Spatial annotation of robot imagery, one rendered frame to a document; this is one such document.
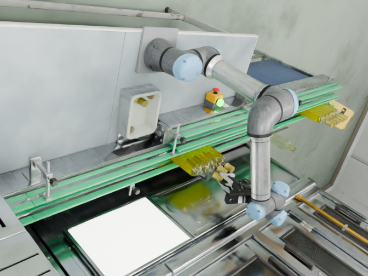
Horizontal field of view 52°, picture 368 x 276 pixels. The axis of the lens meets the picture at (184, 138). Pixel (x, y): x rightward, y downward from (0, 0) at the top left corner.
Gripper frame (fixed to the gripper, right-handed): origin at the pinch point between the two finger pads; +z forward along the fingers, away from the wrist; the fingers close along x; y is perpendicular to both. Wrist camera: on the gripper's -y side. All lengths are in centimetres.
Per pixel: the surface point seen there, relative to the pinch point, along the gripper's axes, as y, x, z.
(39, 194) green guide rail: -77, 3, 26
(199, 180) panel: 3.9, -12.6, 14.4
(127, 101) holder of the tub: -32, 30, 37
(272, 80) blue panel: 112, 15, 51
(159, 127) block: -12.9, 13.7, 33.4
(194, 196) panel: -7.6, -12.9, 6.4
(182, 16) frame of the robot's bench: 53, 49, 98
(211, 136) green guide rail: 16.6, 6.5, 23.3
